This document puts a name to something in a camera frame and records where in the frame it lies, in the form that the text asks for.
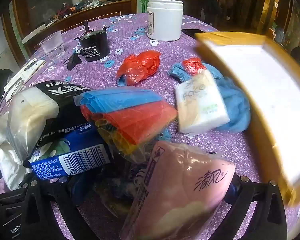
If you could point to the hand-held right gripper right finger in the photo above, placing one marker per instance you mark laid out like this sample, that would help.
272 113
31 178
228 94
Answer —
265 205

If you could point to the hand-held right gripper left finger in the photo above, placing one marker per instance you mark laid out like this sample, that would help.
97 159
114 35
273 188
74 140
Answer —
40 205

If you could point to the white plastic bag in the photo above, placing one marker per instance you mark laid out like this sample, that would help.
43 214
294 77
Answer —
7 160

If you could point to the blue tissue pack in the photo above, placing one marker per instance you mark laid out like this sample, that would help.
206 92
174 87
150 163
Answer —
72 155

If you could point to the pink tissue pack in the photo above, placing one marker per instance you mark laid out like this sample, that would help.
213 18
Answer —
180 192

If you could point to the black and white tissue pack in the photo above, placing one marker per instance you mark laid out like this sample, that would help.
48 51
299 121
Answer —
35 110

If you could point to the blue towel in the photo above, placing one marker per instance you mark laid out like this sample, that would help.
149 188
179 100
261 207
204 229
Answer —
236 105

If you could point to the yellow-rimmed white box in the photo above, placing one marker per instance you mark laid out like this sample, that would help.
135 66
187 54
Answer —
265 80

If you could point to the pack of coloured bag rolls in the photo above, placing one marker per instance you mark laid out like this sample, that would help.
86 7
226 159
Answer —
130 115

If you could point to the small red plastic bag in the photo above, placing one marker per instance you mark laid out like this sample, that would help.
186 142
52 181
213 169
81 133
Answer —
193 66

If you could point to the orange plastic bag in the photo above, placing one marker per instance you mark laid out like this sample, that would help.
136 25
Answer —
140 65

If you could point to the black bag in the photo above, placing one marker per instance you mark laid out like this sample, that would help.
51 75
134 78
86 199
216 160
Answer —
0 87

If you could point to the purple floral tablecloth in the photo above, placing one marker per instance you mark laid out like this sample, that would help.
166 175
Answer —
97 76

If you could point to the clear plastic cup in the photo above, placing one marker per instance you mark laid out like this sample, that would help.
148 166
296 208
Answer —
52 45

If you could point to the black electric motor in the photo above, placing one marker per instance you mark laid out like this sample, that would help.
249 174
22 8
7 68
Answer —
93 45

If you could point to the black phone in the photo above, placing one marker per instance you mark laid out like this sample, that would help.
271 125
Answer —
190 32

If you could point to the wooden glass sideboard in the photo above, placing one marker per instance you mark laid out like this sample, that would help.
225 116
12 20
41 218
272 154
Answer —
65 10

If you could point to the white plastic jar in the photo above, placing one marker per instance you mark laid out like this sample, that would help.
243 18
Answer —
165 20

